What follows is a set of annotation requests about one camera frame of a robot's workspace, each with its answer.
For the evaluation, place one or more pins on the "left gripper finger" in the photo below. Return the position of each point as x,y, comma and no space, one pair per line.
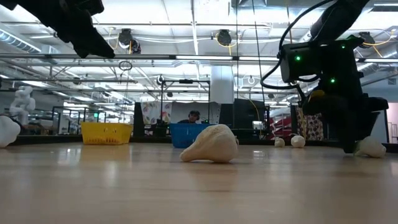
84,7
91,42

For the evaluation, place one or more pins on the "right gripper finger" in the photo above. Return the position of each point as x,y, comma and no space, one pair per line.
349,137
367,127

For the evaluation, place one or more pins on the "small white garlic bulb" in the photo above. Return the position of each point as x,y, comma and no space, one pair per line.
280,142

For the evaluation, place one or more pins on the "large white garlic bulb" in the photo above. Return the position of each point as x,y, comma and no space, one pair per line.
8,132

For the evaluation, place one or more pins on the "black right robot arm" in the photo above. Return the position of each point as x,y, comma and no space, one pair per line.
339,18

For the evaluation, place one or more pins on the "white curtain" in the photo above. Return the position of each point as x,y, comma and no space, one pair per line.
381,127

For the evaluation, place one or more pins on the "black folding screen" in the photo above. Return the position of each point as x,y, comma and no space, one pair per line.
331,132

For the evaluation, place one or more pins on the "brown patterned cloth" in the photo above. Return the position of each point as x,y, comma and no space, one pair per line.
314,129

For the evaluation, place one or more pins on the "red striped cloth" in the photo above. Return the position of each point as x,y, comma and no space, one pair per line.
281,127

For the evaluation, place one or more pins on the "small black ceiling reel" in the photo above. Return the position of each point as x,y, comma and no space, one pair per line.
160,80

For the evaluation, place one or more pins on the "white humanoid robot figure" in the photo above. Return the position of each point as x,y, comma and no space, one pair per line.
22,102

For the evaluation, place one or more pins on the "narrow black panel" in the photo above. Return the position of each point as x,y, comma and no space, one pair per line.
139,119

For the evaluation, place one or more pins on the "floral patterned cloth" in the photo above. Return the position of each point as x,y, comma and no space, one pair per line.
152,112

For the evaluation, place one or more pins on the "yellow plastic basket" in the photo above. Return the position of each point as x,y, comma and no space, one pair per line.
105,133

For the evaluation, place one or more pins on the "black partition panel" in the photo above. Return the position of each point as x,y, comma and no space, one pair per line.
245,112

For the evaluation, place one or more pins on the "long LED light bar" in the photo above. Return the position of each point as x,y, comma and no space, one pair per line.
202,57

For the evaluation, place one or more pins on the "white round column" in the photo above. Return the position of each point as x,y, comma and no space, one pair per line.
222,84

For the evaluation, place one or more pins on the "person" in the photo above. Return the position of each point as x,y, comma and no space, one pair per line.
193,116

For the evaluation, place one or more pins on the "blue plastic basket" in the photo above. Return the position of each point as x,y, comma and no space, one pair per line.
186,135

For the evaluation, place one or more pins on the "black shelf frame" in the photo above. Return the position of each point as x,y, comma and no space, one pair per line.
71,107

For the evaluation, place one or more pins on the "black metal gantry frame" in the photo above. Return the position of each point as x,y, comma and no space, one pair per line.
186,81

